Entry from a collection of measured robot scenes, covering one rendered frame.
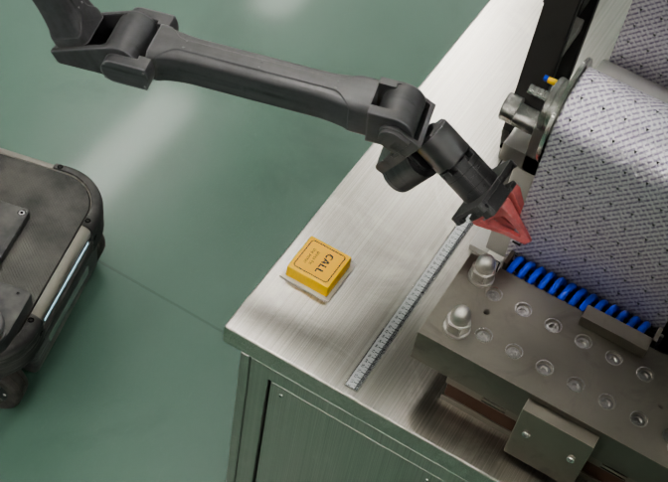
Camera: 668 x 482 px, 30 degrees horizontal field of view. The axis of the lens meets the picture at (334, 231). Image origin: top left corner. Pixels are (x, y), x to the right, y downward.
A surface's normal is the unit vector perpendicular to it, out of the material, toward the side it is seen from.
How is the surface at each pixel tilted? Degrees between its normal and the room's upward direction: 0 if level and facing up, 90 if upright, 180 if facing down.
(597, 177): 90
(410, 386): 0
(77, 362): 0
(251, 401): 90
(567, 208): 90
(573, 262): 90
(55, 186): 0
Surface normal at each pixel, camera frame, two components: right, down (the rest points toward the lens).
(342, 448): -0.50, 0.64
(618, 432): 0.12, -0.62
